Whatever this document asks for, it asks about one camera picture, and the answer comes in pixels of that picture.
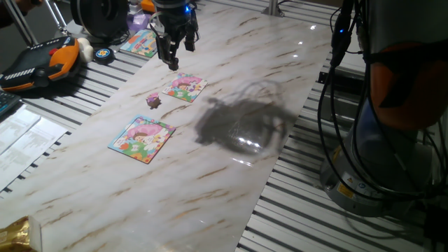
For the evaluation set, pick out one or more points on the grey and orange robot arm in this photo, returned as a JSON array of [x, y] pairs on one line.
[[402, 87]]

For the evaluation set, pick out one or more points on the silver tripod leg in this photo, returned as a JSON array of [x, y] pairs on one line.
[[56, 15], [21, 22]]

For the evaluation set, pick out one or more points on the round black disc blue emblem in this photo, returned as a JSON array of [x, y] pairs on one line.
[[104, 55]]

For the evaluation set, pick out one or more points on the large black spool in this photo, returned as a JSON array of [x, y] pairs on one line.
[[99, 17]]

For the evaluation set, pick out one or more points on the white plush toy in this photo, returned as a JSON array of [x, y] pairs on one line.
[[85, 49]]

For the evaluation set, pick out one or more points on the purple box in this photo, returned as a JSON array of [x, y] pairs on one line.
[[138, 21]]

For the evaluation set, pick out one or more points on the orange plastic object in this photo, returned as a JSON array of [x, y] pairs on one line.
[[147, 5]]

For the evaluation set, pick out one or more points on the bus picture jigsaw puzzle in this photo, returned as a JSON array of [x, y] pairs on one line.
[[140, 43]]

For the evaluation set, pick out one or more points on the blue framed butterfly jigsaw puzzle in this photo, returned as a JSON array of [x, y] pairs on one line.
[[141, 139]]

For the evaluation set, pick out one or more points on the frameless butterfly jigsaw puzzle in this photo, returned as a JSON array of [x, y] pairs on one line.
[[185, 87]]

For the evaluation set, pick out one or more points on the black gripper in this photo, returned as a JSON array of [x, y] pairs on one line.
[[175, 21]]

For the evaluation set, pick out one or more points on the printed white paper sheet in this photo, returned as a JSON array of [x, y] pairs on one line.
[[31, 148], [15, 127]]

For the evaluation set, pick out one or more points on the black flat bar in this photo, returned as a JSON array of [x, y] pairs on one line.
[[332, 82]]

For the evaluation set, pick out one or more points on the white upright card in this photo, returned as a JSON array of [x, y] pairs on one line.
[[35, 232]]

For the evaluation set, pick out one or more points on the gold foil bag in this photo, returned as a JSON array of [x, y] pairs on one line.
[[14, 236]]

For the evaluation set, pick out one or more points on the person right hand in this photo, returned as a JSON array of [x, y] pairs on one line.
[[29, 2]]

